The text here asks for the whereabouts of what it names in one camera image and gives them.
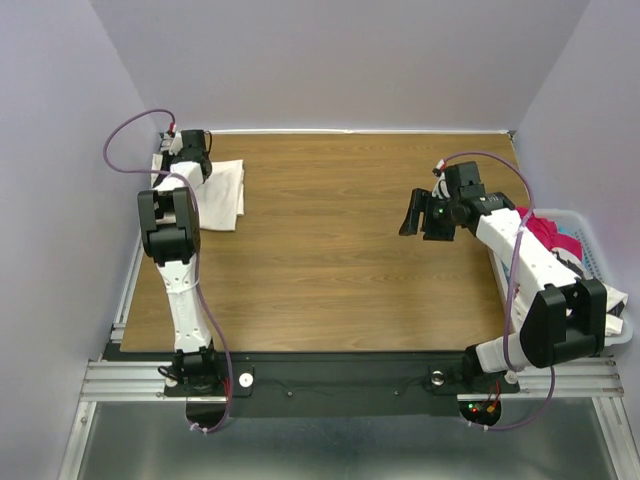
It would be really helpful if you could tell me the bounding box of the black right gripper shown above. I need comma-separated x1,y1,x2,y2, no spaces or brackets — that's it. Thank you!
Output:
397,187,460,241

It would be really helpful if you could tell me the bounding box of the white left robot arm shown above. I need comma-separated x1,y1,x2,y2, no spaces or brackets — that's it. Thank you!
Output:
125,131,437,398

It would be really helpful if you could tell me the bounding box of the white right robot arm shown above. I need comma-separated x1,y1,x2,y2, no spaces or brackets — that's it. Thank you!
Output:
421,161,607,390

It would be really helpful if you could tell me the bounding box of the red t shirt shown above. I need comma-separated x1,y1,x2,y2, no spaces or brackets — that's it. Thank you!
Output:
526,213,583,260

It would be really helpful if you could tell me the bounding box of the white plastic laundry basket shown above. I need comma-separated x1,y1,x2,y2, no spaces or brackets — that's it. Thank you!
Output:
487,208,635,351

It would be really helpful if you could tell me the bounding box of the electronics board with leds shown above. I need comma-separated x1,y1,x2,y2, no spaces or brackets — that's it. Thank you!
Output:
458,398,501,421

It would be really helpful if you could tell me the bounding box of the white printed t shirt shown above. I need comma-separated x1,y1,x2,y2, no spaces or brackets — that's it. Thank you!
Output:
489,247,633,346

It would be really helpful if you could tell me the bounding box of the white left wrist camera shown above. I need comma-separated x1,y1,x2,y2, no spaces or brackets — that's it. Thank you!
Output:
159,128,183,156

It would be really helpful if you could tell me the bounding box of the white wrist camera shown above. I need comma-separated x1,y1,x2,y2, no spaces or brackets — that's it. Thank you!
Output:
431,159,450,199
159,128,183,156

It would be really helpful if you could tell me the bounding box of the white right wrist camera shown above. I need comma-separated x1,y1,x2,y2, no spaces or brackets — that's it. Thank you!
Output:
431,159,450,199

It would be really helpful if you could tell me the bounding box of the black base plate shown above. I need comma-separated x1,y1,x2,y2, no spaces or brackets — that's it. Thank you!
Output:
87,352,519,423

